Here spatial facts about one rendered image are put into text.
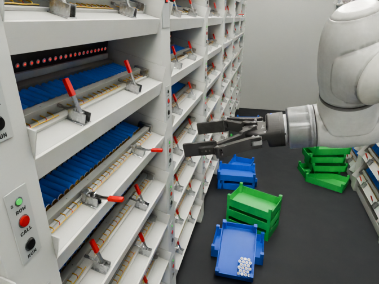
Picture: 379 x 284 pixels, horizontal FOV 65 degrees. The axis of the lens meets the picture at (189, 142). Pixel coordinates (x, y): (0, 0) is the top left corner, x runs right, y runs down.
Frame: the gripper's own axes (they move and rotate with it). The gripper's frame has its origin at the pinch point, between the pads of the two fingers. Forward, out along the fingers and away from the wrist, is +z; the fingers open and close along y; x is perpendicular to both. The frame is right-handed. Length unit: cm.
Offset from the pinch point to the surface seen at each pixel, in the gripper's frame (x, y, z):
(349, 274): -117, 76, -48
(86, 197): -5.6, -15.2, 22.9
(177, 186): -44, 55, 31
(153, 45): 21.8, 30.5, 17.0
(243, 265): -97, 60, 7
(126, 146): -4.0, 10.1, 24.9
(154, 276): -65, 20, 35
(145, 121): -2.9, 30.1, 26.3
